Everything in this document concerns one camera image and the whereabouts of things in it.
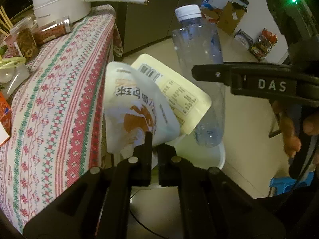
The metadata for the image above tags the cream yellow food package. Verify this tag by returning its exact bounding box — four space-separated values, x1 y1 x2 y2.
131 53 212 135

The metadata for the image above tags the clear plastic water bottle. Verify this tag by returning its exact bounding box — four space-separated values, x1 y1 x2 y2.
172 4 225 148

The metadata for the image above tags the white printed snack pouch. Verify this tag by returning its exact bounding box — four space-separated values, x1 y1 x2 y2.
103 62 180 157

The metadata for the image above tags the person's right hand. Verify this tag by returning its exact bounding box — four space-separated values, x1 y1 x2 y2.
271 101 319 158

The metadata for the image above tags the red toy package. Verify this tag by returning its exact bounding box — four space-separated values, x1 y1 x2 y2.
249 28 277 62

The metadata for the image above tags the cardboard box on floor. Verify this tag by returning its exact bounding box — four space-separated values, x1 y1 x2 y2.
201 2 246 35

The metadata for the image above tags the patterned red green tablecloth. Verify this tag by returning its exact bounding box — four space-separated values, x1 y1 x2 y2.
1 5 117 232

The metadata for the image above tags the red orange box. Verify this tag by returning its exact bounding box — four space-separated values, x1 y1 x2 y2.
0 92 12 146

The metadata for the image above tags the spice jar lying down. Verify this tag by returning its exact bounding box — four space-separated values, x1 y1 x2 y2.
32 16 72 45

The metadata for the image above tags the clear jar with nuts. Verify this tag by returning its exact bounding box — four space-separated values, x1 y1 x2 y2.
10 17 38 61

